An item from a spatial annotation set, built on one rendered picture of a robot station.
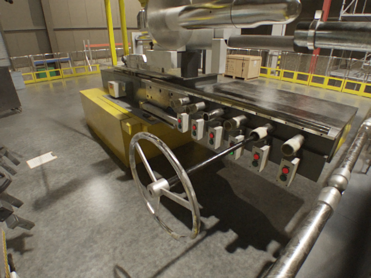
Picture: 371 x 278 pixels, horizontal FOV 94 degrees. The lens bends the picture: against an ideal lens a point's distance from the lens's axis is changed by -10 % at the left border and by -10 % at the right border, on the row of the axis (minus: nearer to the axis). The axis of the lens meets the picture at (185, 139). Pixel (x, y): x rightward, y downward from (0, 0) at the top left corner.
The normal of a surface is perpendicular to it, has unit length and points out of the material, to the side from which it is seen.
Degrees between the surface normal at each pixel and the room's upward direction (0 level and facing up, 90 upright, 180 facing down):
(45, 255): 0
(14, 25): 90
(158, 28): 90
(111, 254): 0
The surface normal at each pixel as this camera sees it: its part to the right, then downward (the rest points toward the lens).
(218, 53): -0.76, 0.30
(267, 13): -0.72, 0.57
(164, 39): 0.65, 0.36
